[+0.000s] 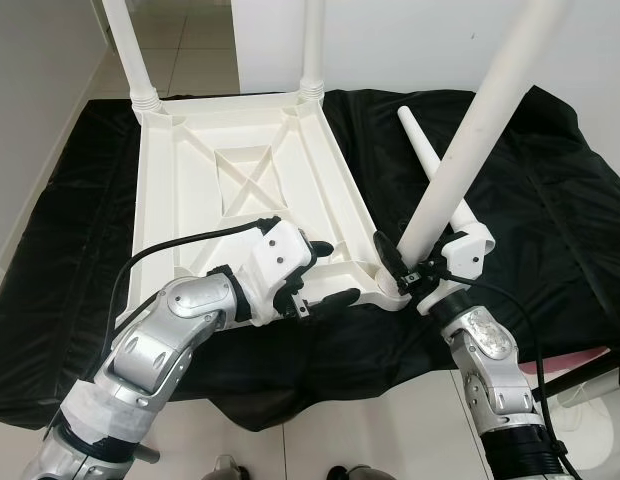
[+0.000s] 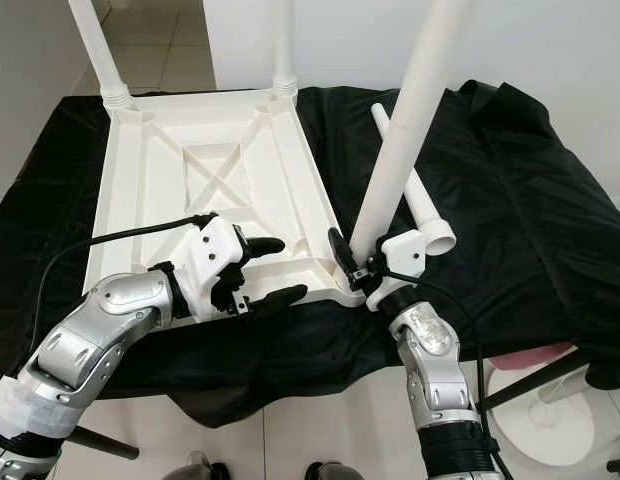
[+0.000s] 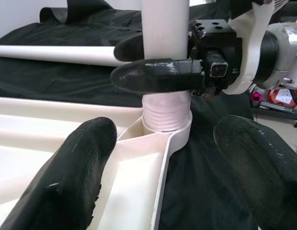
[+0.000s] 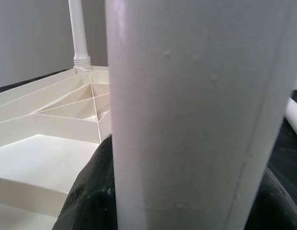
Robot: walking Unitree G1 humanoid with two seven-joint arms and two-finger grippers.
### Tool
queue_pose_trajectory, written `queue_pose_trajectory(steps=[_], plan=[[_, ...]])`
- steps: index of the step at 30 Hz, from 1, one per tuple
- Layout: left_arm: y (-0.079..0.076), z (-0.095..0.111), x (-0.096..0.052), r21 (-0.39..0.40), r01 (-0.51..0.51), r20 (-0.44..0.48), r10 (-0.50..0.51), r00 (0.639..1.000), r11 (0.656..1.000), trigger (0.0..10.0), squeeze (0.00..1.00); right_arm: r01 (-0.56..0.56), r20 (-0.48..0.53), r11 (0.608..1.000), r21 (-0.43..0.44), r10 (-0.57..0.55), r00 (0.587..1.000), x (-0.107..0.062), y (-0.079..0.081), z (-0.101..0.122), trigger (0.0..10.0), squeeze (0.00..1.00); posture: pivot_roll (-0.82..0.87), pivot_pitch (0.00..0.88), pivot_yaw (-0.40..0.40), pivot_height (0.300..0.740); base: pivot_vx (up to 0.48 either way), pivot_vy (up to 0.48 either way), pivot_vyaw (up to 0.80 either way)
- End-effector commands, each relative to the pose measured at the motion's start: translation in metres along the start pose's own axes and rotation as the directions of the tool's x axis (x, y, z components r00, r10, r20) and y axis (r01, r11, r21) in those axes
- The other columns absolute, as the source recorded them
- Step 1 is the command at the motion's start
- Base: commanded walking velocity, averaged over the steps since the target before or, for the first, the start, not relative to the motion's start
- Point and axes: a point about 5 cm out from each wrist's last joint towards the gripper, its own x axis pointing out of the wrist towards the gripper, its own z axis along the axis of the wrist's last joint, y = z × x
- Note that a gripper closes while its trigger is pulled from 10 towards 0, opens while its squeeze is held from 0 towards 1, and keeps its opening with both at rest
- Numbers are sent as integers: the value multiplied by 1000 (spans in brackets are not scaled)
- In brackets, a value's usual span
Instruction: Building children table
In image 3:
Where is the black cloth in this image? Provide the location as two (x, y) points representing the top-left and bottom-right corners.
(0, 0), (259, 230)

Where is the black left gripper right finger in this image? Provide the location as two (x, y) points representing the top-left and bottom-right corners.
(213, 115), (297, 230)

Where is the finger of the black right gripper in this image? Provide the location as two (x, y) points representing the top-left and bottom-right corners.
(114, 33), (146, 62)
(110, 58), (204, 93)

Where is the red white box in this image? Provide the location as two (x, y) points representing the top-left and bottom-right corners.
(268, 88), (297, 106)

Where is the white plastic table leg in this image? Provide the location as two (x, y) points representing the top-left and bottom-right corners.
(0, 44), (120, 67)
(140, 0), (191, 132)

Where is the white plastic table top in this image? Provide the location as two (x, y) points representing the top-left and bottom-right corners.
(0, 95), (194, 230)

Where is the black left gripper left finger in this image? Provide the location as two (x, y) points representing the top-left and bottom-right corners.
(0, 116), (118, 230)

